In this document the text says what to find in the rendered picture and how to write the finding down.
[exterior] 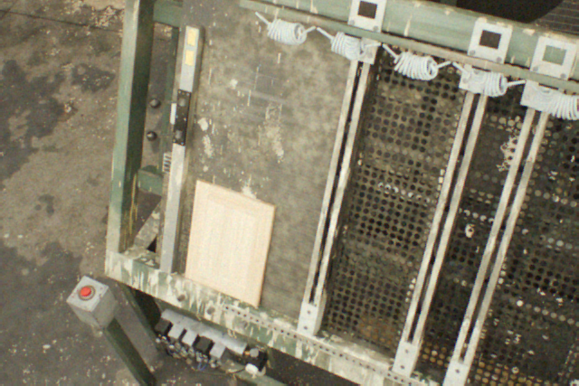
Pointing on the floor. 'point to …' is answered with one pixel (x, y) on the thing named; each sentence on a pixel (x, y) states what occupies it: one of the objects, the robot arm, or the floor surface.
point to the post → (128, 353)
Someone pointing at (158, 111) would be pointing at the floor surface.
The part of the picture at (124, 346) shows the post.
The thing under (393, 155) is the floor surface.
